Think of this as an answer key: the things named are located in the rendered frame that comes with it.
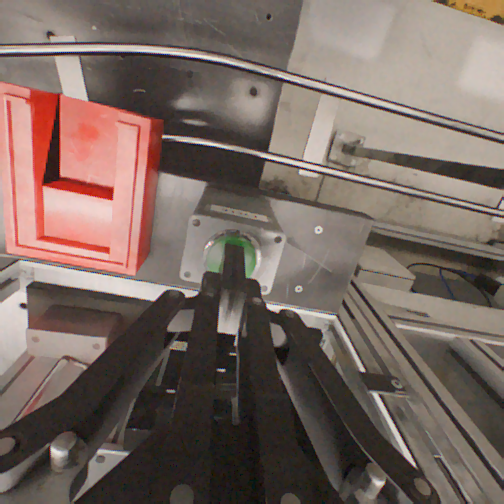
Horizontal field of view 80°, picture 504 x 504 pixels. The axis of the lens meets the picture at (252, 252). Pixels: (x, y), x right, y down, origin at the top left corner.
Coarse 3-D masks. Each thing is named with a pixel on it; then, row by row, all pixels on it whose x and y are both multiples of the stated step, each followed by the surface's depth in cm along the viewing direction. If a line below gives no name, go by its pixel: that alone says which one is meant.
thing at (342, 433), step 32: (288, 320) 16; (288, 352) 16; (320, 352) 14; (288, 384) 14; (320, 384) 12; (320, 416) 12; (352, 416) 11; (320, 448) 12; (352, 448) 10; (384, 448) 10; (416, 480) 9
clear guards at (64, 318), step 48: (0, 288) 30; (48, 288) 32; (96, 288) 34; (144, 288) 36; (0, 336) 25; (48, 336) 26; (96, 336) 27; (336, 336) 36; (0, 384) 21; (48, 384) 22; (144, 432) 20; (384, 432) 25; (96, 480) 17
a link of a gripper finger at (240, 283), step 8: (240, 248) 22; (240, 256) 21; (240, 264) 20; (240, 272) 19; (240, 280) 18; (240, 288) 17; (240, 296) 17; (232, 304) 17; (240, 304) 17; (232, 312) 17; (240, 312) 17; (232, 320) 17; (232, 328) 18
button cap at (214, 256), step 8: (216, 240) 24; (224, 240) 23; (232, 240) 23; (240, 240) 23; (216, 248) 23; (248, 248) 23; (208, 256) 23; (216, 256) 23; (248, 256) 23; (256, 256) 24; (208, 264) 24; (216, 264) 24; (248, 264) 24; (248, 272) 24
